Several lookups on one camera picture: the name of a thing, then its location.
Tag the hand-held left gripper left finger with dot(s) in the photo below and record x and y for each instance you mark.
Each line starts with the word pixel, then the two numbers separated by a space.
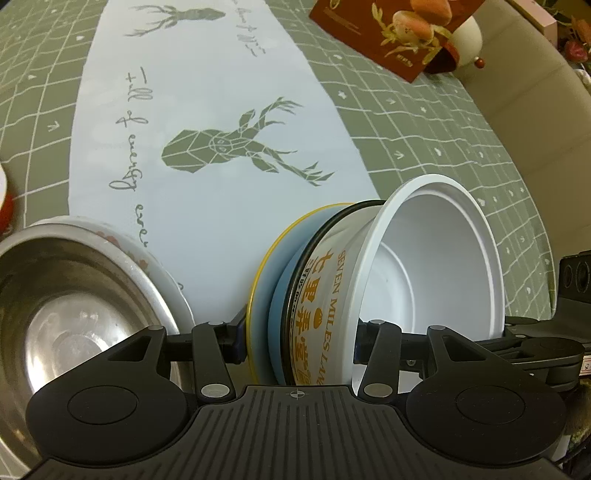
pixel 231 340

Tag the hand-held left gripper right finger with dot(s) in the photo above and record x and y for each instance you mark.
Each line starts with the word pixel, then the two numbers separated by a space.
pixel 369 333

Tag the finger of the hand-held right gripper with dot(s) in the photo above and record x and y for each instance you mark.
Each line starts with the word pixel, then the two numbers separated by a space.
pixel 545 355

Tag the blue yellow-rimmed plate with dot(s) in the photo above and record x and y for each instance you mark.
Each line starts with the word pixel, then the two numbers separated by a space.
pixel 258 318

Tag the blue enamel bowl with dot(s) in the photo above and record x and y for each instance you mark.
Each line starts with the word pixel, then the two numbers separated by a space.
pixel 277 332

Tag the white plastic bowl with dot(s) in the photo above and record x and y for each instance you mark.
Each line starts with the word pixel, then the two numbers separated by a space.
pixel 415 258

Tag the stainless steel bowl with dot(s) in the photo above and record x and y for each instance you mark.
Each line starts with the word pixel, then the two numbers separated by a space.
pixel 69 295

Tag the beige sofa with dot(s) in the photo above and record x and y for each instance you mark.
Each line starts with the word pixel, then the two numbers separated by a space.
pixel 531 115

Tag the green checkered tablecloth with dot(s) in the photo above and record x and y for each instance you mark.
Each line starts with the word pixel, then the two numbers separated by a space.
pixel 415 124

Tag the white deer-print table runner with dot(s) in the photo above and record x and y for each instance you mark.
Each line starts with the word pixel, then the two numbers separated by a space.
pixel 184 92

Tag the red and white bowl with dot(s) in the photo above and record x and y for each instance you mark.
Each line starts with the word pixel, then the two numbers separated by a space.
pixel 3 212

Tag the white round ornament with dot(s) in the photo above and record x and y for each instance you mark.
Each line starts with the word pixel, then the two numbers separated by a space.
pixel 468 37

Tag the pink box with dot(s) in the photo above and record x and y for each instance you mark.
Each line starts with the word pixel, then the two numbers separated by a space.
pixel 540 14

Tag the red snack box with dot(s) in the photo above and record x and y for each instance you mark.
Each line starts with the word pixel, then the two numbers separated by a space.
pixel 351 23

